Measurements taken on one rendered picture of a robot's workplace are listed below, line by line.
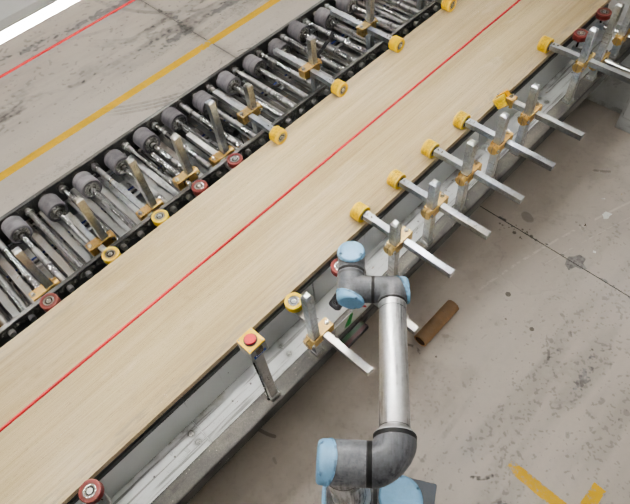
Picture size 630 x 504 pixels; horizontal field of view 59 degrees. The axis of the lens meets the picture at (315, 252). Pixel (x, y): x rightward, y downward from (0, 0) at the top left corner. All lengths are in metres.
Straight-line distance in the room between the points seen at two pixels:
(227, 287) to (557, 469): 1.81
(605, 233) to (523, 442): 1.44
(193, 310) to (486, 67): 2.01
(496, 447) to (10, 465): 2.14
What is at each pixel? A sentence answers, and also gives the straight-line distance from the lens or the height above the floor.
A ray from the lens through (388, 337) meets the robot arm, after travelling 1.68.
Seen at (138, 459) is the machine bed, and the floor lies 0.71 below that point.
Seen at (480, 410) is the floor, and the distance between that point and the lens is 3.11.
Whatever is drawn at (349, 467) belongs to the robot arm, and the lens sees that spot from 1.49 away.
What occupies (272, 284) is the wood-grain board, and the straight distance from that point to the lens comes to 2.36.
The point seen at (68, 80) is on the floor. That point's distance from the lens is 5.33.
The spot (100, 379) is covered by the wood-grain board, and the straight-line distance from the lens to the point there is 2.38.
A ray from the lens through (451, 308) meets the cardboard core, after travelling 3.24.
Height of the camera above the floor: 2.90
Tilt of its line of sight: 56 degrees down
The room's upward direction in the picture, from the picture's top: 8 degrees counter-clockwise
